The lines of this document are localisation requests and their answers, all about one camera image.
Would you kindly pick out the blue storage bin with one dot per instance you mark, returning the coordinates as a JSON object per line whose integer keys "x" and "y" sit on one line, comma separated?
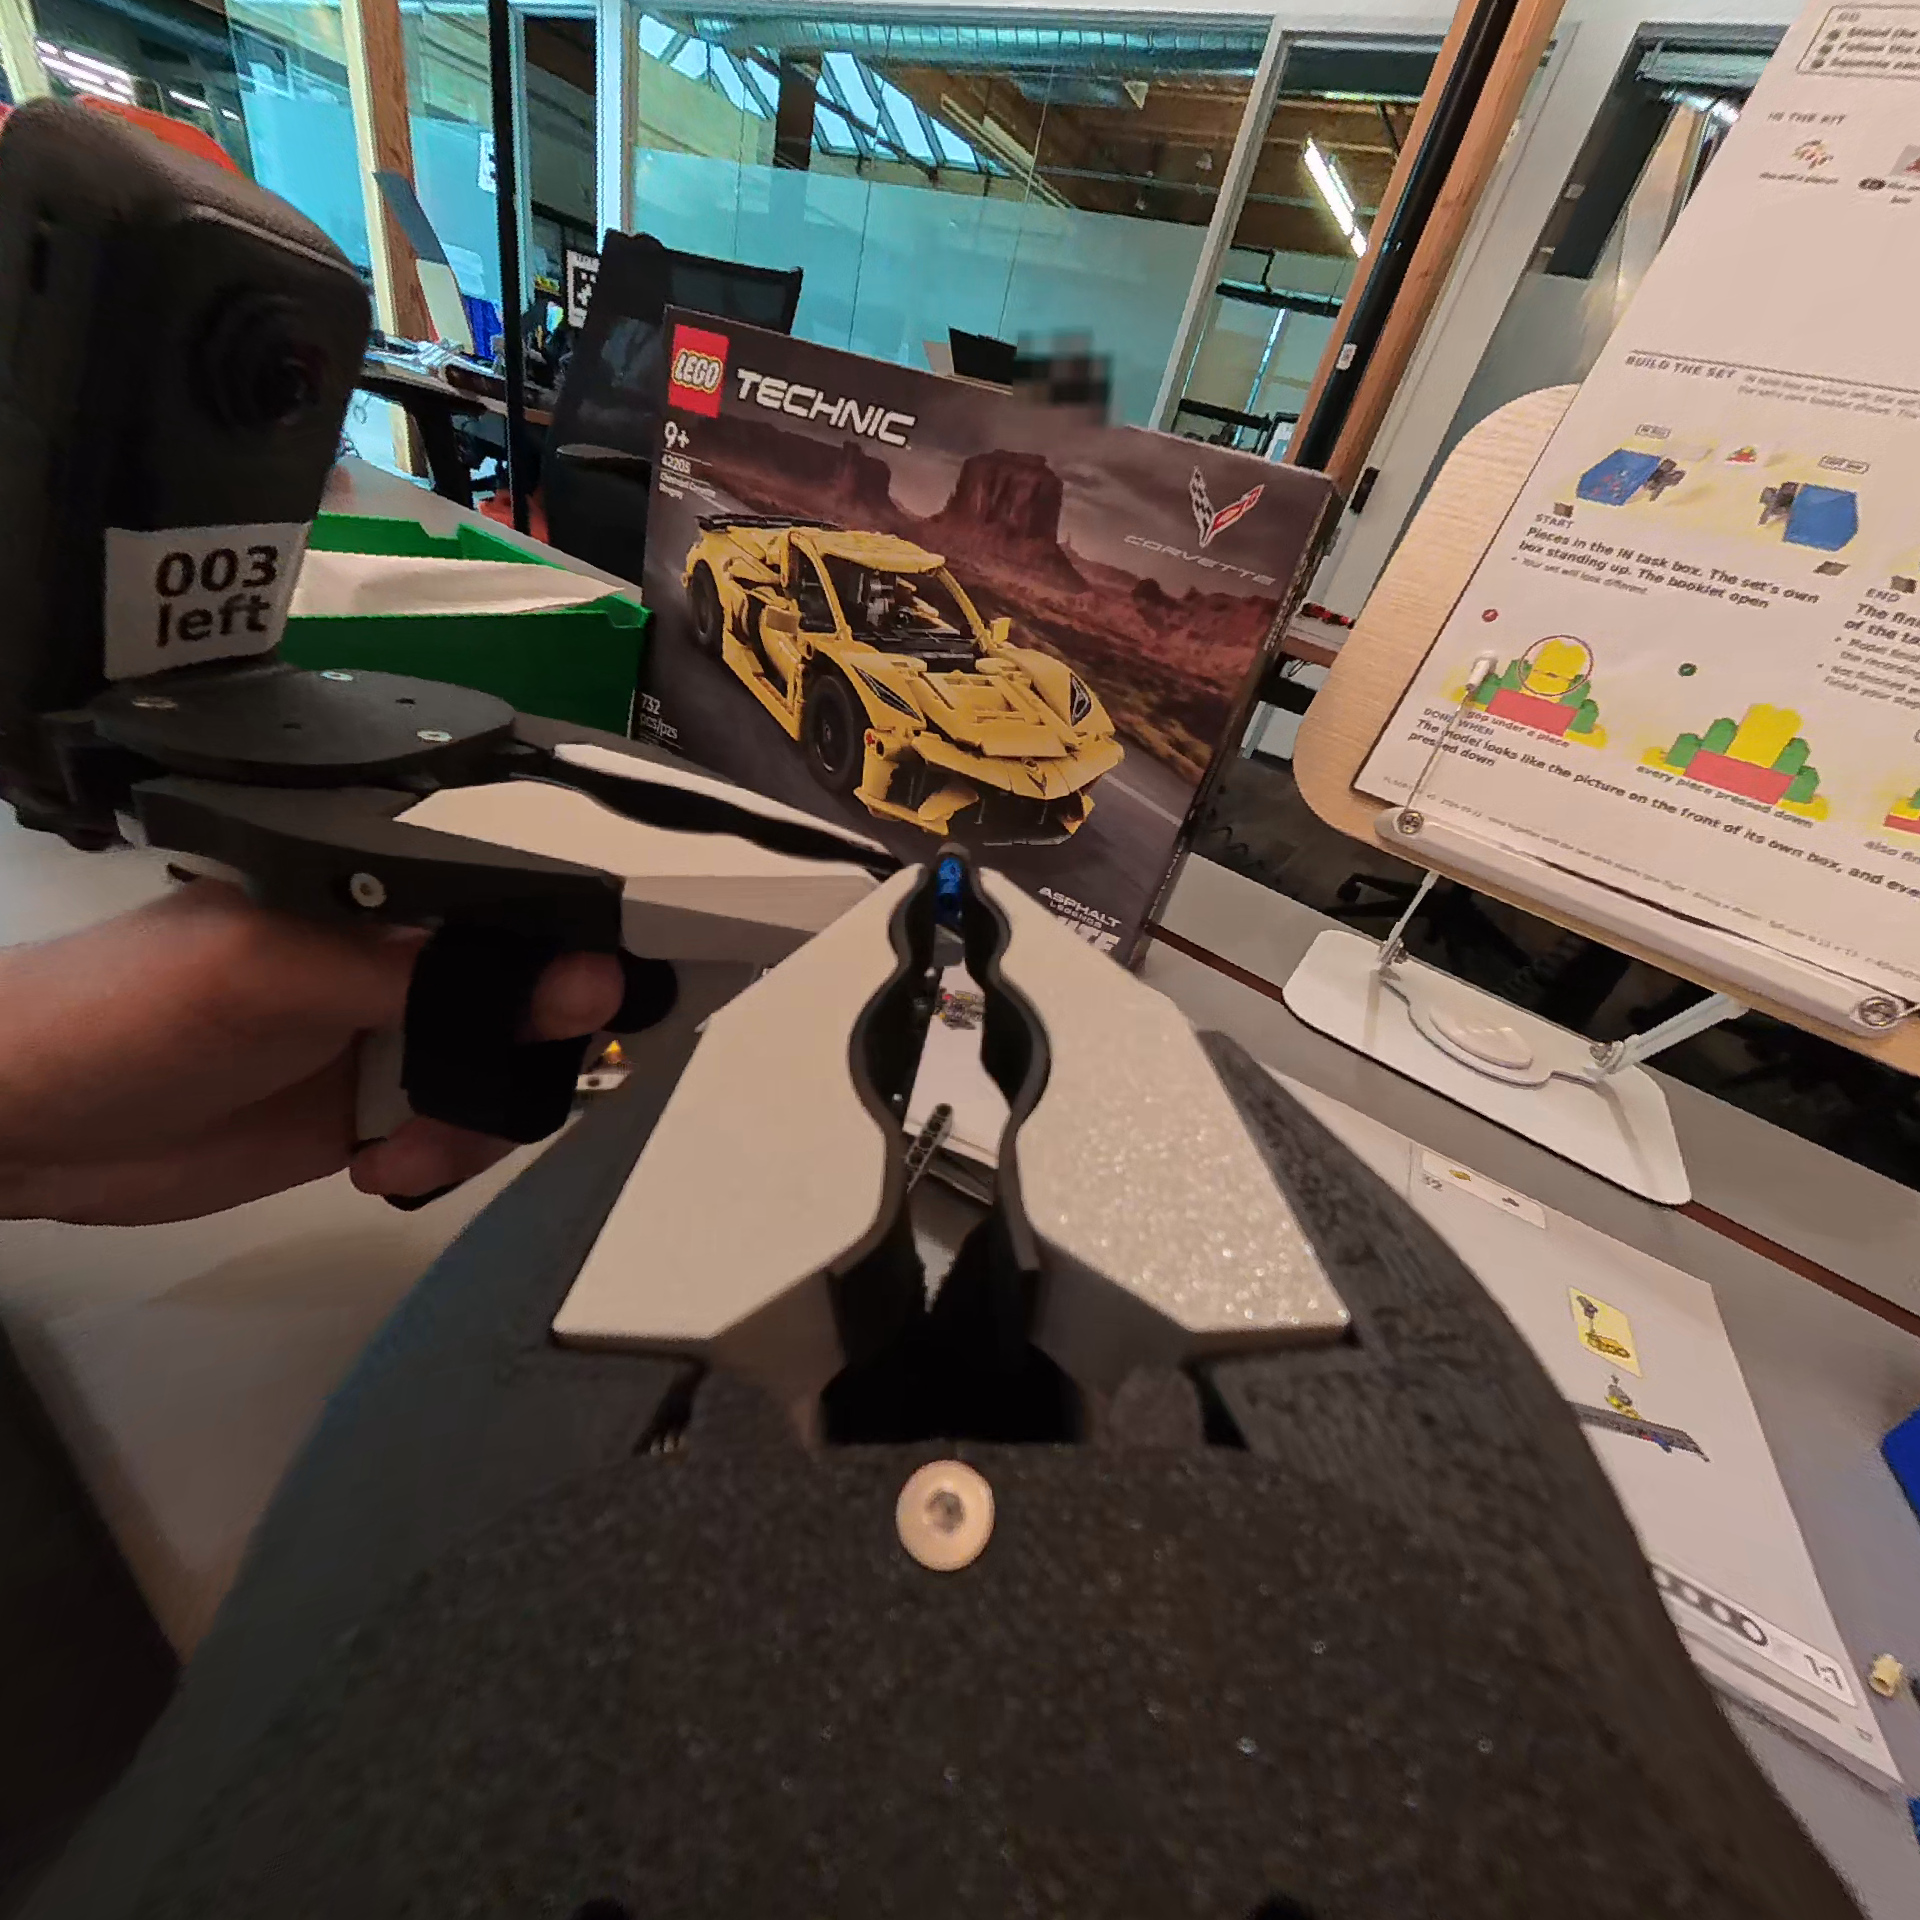
{"x": 1904, "y": 1464}

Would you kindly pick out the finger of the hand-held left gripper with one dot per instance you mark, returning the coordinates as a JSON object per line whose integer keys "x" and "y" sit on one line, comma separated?
{"x": 676, "y": 788}
{"x": 676, "y": 892}

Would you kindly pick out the black highback office chair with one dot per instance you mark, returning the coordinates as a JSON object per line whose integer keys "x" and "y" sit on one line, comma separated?
{"x": 645, "y": 390}

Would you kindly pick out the green storage bin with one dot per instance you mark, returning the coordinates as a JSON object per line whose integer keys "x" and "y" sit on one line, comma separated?
{"x": 495, "y": 661}

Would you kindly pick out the white book stand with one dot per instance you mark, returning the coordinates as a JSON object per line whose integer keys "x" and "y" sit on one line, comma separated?
{"x": 1501, "y": 1051}

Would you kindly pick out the long dark grey lego beam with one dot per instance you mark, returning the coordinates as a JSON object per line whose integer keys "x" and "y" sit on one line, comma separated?
{"x": 927, "y": 1148}

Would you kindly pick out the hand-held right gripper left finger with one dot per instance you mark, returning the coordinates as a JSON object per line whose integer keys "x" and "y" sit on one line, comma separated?
{"x": 722, "y": 1201}

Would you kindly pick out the yellow car lego box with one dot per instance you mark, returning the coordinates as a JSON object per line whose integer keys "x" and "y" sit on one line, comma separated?
{"x": 975, "y": 630}

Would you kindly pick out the open lego instruction booklet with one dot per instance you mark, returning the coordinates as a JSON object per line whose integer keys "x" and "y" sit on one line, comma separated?
{"x": 1680, "y": 1424}

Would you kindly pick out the brick picture instruction sheet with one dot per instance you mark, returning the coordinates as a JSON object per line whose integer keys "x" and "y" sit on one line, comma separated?
{"x": 1725, "y": 525}

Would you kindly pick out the wooden post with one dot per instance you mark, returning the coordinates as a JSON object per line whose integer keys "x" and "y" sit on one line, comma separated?
{"x": 1442, "y": 225}

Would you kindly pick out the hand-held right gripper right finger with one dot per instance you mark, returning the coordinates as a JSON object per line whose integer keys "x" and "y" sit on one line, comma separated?
{"x": 1184, "y": 1201}

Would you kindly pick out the tan lego pin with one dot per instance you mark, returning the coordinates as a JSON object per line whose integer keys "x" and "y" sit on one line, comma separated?
{"x": 1886, "y": 1673}

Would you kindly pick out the person's left hand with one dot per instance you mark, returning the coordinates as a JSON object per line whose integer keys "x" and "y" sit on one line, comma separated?
{"x": 181, "y": 1051}

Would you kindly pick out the blue long lego pin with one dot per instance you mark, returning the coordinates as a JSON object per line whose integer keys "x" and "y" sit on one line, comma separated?
{"x": 949, "y": 886}

